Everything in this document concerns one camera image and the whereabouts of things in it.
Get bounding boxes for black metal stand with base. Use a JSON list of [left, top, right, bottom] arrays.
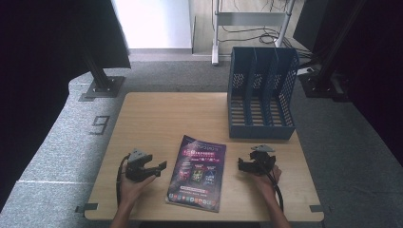
[[297, 0, 369, 100], [78, 47, 126, 103]]

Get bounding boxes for black floor cables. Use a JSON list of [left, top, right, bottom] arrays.
[[218, 0, 315, 60]]

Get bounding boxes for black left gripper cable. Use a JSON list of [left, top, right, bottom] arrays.
[[115, 153, 131, 207]]

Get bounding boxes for white power strip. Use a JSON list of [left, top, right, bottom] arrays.
[[297, 66, 316, 76]]

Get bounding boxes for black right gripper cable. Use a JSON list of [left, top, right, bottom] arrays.
[[259, 161, 285, 213]]

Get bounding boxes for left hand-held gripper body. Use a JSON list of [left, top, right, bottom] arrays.
[[125, 147, 156, 183]]

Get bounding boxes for white metal stand frame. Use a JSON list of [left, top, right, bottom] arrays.
[[211, 0, 297, 67]]

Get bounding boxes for purple magazine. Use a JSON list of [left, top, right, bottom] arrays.
[[164, 134, 228, 214]]

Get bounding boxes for person's left hand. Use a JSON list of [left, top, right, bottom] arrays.
[[119, 164, 157, 207]]

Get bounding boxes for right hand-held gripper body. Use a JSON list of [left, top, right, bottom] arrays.
[[248, 144, 277, 177]]

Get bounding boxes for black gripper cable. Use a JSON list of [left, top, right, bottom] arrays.
[[259, 161, 285, 213], [115, 153, 131, 207]]

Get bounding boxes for blue file organizer rack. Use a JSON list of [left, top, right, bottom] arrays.
[[226, 46, 300, 141]]

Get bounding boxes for dark curtain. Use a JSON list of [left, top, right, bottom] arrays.
[[293, 0, 403, 167], [0, 0, 132, 212]]

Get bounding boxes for person's right hand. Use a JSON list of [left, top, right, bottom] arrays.
[[251, 164, 283, 200]]

